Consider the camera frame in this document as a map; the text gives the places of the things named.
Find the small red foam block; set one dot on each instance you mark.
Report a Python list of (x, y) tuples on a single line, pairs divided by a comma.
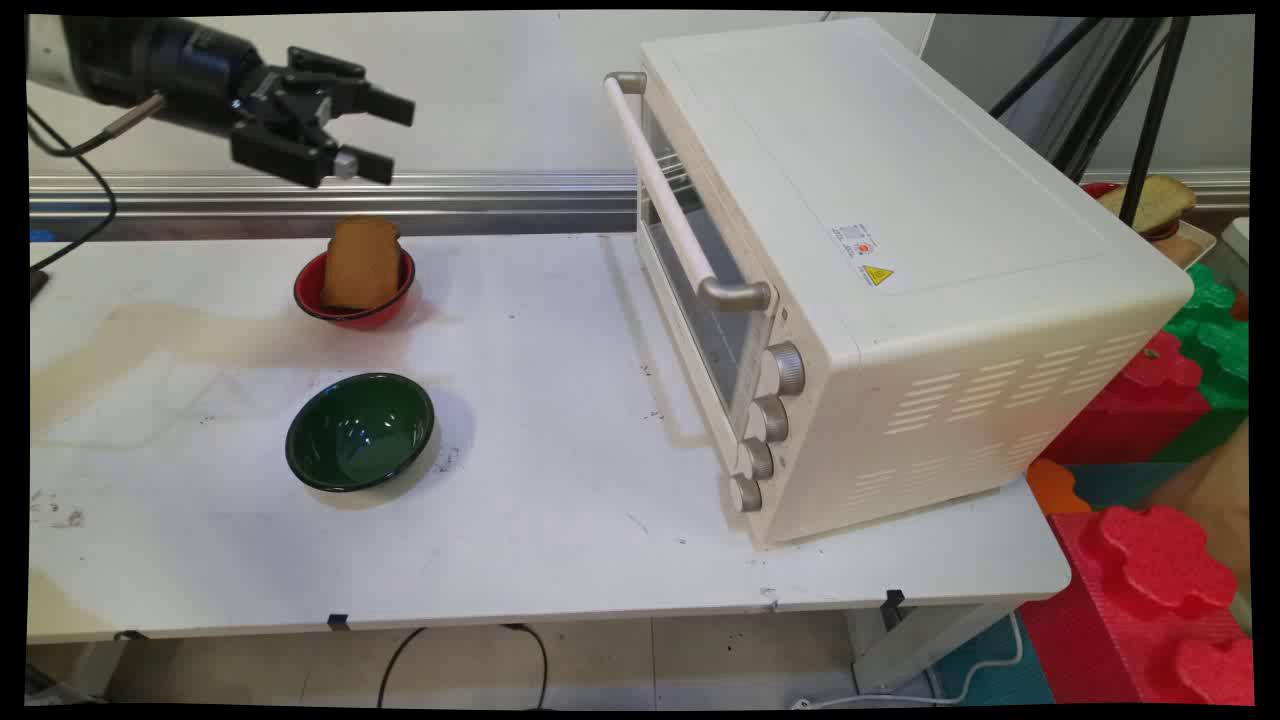
[(1130, 410)]

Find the green enamel bowl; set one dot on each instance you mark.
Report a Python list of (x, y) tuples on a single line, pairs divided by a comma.
[(360, 440)]

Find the white table leg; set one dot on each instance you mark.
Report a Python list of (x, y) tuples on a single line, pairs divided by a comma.
[(920, 640)]

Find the white tray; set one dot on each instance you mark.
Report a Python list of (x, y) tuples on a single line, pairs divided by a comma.
[(1195, 245)]

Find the large red foam block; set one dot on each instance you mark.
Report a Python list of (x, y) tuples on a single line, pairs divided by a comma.
[(1150, 610)]

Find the silver oven knob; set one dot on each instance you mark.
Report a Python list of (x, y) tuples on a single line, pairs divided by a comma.
[(771, 419), (758, 460), (786, 370), (746, 494)]

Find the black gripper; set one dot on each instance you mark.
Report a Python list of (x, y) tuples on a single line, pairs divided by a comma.
[(235, 95)]

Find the red enamel bowl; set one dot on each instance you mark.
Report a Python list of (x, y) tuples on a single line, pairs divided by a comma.
[(360, 318)]

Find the orange foam block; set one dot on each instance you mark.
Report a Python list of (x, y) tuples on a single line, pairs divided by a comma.
[(1055, 487)]

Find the aluminium rail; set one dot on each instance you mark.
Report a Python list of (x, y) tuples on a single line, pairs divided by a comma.
[(450, 200)]

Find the yellow warning sticker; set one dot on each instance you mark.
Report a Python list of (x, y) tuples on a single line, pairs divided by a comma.
[(877, 275)]

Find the cream toaster oven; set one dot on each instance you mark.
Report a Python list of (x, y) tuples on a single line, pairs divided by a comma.
[(900, 150)]

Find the white label sticker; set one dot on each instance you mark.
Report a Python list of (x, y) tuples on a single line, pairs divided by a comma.
[(855, 241)]

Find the green foam block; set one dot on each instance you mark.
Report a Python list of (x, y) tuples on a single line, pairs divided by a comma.
[(1215, 340)]

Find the brown bread slice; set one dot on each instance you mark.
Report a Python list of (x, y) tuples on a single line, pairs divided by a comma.
[(360, 265)]

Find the teal foam mat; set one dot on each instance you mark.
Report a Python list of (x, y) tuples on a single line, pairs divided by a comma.
[(990, 670)]

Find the pale bread slice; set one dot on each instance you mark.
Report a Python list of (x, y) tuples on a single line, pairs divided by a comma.
[(1170, 200)]

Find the black tripod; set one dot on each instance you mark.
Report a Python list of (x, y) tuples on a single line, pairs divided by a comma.
[(1162, 100)]

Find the teal foam block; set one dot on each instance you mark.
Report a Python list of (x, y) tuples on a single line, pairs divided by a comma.
[(1125, 485)]

